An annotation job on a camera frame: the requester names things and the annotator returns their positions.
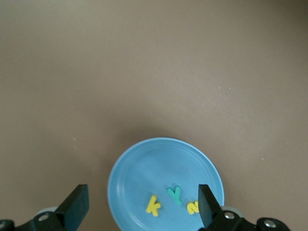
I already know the yellow foam letter k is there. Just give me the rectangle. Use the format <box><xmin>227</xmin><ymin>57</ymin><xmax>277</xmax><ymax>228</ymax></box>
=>
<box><xmin>145</xmin><ymin>194</ymin><xmax>162</xmax><ymax>217</ymax></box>

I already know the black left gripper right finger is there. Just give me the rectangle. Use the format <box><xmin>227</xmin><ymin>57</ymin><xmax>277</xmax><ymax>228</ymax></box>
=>
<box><xmin>198</xmin><ymin>184</ymin><xmax>289</xmax><ymax>231</ymax></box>

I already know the brown table cover sheet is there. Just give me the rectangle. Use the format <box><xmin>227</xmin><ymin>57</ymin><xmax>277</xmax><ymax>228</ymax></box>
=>
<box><xmin>0</xmin><ymin>0</ymin><xmax>308</xmax><ymax>231</ymax></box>

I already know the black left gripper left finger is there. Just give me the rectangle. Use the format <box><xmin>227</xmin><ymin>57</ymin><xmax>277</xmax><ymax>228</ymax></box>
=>
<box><xmin>0</xmin><ymin>184</ymin><xmax>90</xmax><ymax>231</ymax></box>

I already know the blue plate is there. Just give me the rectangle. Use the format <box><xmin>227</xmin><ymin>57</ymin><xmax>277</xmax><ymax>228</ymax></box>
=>
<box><xmin>107</xmin><ymin>137</ymin><xmax>225</xmax><ymax>231</ymax></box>

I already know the yellow foam letter s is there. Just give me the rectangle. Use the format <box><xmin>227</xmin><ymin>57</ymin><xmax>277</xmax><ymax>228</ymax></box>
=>
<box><xmin>186</xmin><ymin>200</ymin><xmax>200</xmax><ymax>215</ymax></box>

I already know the teal foam letter y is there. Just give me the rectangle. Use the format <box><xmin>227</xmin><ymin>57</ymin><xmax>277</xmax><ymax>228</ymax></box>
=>
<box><xmin>167</xmin><ymin>185</ymin><xmax>183</xmax><ymax>206</ymax></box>

